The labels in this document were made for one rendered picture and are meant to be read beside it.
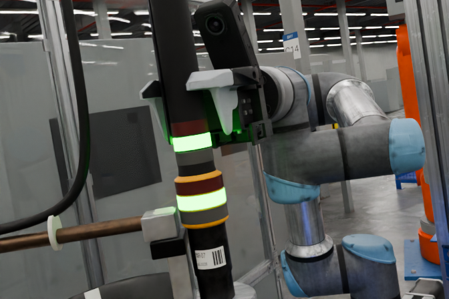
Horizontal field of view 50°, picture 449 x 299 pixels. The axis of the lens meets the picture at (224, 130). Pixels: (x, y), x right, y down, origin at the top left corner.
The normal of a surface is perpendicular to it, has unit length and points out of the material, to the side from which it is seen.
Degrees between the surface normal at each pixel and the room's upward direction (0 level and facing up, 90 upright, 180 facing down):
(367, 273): 88
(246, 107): 90
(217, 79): 90
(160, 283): 40
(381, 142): 66
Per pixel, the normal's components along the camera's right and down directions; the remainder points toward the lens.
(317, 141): -0.22, -0.64
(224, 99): 0.94, -0.14
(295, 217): -0.48, 0.31
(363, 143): -0.21, -0.33
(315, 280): -0.12, 0.27
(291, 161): -0.12, 0.02
